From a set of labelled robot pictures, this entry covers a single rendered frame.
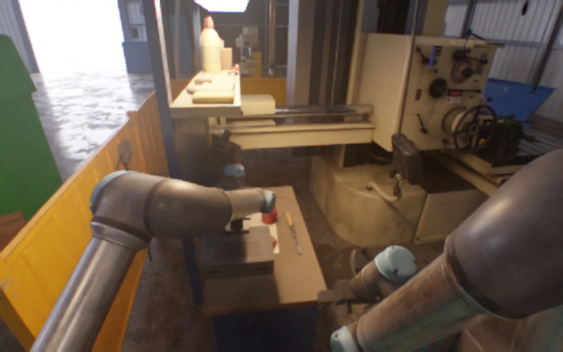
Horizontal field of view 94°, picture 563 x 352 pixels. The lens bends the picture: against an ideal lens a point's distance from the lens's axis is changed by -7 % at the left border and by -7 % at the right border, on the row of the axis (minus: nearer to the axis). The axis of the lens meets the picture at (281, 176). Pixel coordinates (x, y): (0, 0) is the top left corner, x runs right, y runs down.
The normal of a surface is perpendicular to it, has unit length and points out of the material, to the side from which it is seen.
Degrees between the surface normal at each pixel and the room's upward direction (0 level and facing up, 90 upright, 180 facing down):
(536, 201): 54
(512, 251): 70
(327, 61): 90
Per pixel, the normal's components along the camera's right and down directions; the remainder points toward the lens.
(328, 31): 0.20, 0.46
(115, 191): -0.18, -0.47
